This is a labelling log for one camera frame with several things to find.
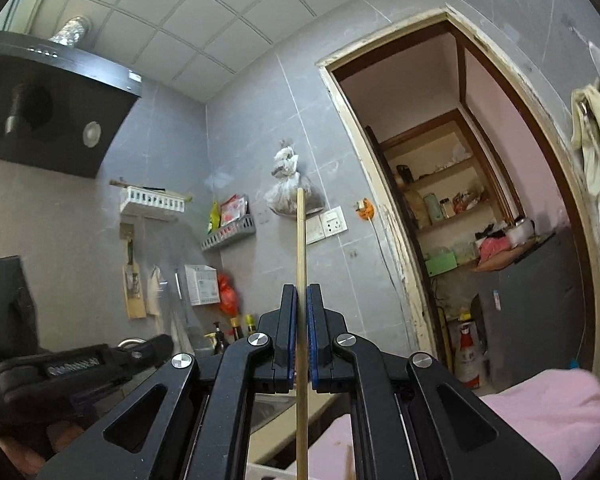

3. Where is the white wall socket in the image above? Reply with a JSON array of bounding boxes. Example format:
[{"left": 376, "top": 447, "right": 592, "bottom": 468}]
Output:
[{"left": 321, "top": 206, "right": 348, "bottom": 238}]

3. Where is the green thermos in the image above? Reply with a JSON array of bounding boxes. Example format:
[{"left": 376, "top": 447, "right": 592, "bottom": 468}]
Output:
[{"left": 424, "top": 193, "right": 443, "bottom": 225}]

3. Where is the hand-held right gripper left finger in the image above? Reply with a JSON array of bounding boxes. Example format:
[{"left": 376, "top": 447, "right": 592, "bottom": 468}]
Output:
[{"left": 35, "top": 283, "right": 299, "bottom": 480}]

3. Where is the wooden door frame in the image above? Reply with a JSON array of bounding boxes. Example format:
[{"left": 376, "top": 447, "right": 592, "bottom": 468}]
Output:
[{"left": 316, "top": 6, "right": 600, "bottom": 401}]

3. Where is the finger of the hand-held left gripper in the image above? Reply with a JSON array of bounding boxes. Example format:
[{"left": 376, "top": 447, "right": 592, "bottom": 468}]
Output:
[{"left": 111, "top": 334, "right": 175, "bottom": 376}]

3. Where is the white wall basket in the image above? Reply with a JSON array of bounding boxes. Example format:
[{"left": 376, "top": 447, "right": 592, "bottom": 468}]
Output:
[{"left": 119, "top": 185, "right": 186, "bottom": 216}]

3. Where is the red bottle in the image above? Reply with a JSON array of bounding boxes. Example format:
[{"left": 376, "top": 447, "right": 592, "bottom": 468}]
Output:
[{"left": 452, "top": 312, "right": 483, "bottom": 391}]

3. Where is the kitchen knife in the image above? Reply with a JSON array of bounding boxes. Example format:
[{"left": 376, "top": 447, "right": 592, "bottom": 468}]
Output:
[{"left": 120, "top": 223, "right": 141, "bottom": 291}]

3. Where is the silver exhaust duct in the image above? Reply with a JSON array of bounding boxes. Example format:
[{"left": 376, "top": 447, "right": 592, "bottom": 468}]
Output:
[{"left": 47, "top": 16, "right": 91, "bottom": 46}]

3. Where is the red snack packet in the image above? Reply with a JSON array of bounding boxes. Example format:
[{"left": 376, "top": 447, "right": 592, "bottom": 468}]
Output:
[{"left": 220, "top": 195, "right": 249, "bottom": 228}]

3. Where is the white cooker pot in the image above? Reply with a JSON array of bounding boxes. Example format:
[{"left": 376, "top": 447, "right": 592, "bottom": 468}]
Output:
[{"left": 505, "top": 217, "right": 536, "bottom": 246}]

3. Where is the red plastic bag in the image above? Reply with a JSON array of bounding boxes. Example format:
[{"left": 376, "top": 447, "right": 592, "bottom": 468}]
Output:
[{"left": 217, "top": 273, "right": 241, "bottom": 316}]

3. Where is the wooden cutting board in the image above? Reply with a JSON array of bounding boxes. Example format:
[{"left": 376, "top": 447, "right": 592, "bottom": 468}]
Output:
[{"left": 124, "top": 255, "right": 147, "bottom": 320}]

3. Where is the gray fridge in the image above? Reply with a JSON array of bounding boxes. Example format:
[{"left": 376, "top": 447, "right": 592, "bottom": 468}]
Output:
[{"left": 472, "top": 230, "right": 588, "bottom": 396}]

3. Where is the green box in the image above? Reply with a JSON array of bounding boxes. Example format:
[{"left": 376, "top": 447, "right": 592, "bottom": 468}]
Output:
[{"left": 424, "top": 251, "right": 458, "bottom": 277}]

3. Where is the person's left hand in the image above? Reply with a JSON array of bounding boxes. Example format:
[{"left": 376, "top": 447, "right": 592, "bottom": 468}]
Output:
[{"left": 0, "top": 412, "right": 88, "bottom": 479}]

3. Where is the pink floral blanket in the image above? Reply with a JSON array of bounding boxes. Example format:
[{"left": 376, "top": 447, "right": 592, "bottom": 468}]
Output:
[{"left": 305, "top": 367, "right": 600, "bottom": 480}]

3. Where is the pink cloth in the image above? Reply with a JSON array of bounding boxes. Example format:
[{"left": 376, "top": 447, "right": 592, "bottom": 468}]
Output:
[{"left": 477, "top": 236, "right": 511, "bottom": 261}]

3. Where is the hanging clear plastic bag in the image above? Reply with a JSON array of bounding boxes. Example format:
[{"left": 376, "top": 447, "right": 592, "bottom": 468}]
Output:
[{"left": 264, "top": 141, "right": 326, "bottom": 216}]

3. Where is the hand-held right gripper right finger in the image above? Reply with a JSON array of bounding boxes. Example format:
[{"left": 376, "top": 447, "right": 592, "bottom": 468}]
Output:
[{"left": 306, "top": 283, "right": 563, "bottom": 480}]

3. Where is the beige towel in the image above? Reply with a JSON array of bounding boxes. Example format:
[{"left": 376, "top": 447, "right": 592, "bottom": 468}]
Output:
[{"left": 146, "top": 266, "right": 163, "bottom": 316}]

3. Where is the black range hood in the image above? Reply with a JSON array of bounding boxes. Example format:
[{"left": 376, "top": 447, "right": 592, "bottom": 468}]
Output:
[{"left": 0, "top": 30, "right": 143, "bottom": 178}]

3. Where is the gray wall shelf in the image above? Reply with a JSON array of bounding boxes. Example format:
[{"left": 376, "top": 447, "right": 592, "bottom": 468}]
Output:
[{"left": 201, "top": 214, "right": 257, "bottom": 252}]

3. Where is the cream rubber glove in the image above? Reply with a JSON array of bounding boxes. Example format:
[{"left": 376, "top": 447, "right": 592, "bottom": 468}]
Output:
[{"left": 571, "top": 79, "right": 600, "bottom": 196}]

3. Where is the white wall holder box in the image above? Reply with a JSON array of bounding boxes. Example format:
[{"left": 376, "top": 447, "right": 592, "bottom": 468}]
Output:
[{"left": 185, "top": 264, "right": 220, "bottom": 307}]

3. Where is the wooden shelf unit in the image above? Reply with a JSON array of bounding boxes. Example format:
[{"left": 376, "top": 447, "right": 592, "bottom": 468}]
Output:
[{"left": 377, "top": 110, "right": 523, "bottom": 281}]

